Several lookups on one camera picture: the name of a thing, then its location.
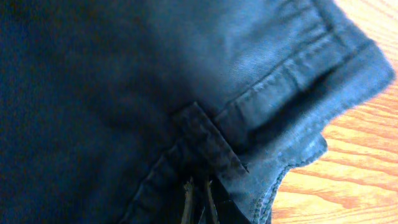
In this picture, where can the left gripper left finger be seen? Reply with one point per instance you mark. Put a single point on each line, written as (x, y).
(189, 202)

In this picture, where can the blue denim shorts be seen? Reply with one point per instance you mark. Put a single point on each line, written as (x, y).
(109, 107)

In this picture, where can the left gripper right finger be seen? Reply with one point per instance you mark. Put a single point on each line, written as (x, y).
(210, 209)

